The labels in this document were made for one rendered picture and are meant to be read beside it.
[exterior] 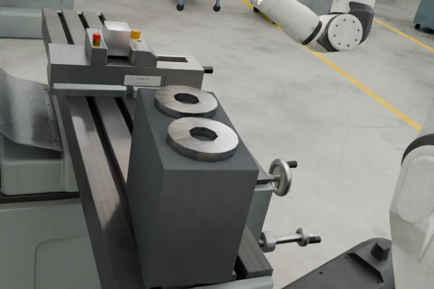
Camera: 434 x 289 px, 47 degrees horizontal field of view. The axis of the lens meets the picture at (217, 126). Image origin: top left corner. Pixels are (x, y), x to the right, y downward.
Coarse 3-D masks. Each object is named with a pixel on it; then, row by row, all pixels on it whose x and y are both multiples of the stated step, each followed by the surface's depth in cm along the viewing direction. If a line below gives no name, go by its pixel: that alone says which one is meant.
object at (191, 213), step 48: (144, 96) 72; (192, 96) 73; (144, 144) 68; (192, 144) 60; (240, 144) 65; (144, 192) 67; (192, 192) 59; (240, 192) 61; (144, 240) 66; (192, 240) 63; (240, 240) 65
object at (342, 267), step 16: (384, 240) 132; (352, 256) 131; (368, 256) 130; (384, 256) 129; (320, 272) 124; (336, 272) 126; (352, 272) 127; (368, 272) 128; (384, 272) 127; (288, 288) 117; (304, 288) 119; (320, 288) 120; (336, 288) 121; (352, 288) 122; (368, 288) 123; (384, 288) 125
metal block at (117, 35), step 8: (104, 24) 113; (112, 24) 113; (120, 24) 114; (104, 32) 113; (112, 32) 110; (120, 32) 110; (128, 32) 111; (112, 40) 110; (120, 40) 111; (128, 40) 112; (112, 48) 111; (120, 48) 112; (128, 48) 113
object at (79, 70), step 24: (48, 48) 114; (72, 48) 115; (96, 48) 107; (48, 72) 114; (72, 72) 108; (96, 72) 110; (120, 72) 112; (144, 72) 113; (168, 72) 115; (192, 72) 117; (120, 96) 113
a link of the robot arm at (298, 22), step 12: (288, 0) 105; (276, 12) 106; (288, 12) 105; (300, 12) 106; (312, 12) 108; (276, 24) 109; (288, 24) 107; (300, 24) 106; (312, 24) 107; (324, 24) 108; (300, 36) 108; (312, 36) 108; (324, 36) 106; (312, 48) 110; (324, 48) 109
